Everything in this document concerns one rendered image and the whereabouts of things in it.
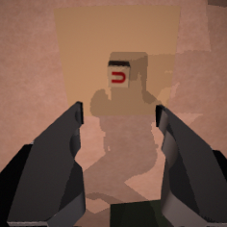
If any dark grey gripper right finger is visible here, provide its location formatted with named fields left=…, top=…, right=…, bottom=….
left=156, top=105, right=227, bottom=227

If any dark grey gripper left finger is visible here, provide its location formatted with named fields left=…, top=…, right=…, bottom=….
left=0, top=101, right=86, bottom=227

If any tan flat mat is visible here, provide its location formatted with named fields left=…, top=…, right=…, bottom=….
left=53, top=5, right=181, bottom=116

